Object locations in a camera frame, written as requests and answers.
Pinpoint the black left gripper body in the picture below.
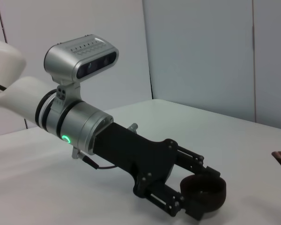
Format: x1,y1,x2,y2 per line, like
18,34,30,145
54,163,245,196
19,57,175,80
93,123,177,195

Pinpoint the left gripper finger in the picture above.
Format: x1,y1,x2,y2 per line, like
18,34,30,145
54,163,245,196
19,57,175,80
175,146,221,179
140,181,202,221

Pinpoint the small black teacup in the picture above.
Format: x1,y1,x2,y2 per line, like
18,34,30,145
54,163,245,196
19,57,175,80
179,174,227,213

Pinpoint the left gripper cable with plugs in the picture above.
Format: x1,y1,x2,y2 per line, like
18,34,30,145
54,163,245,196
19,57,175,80
72,123,139,170

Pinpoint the silver camera mount bracket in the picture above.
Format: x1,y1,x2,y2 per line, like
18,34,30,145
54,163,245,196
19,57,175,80
48,81,82,118

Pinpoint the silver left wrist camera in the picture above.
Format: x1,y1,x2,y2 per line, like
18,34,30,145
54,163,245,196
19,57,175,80
44,34,119,85

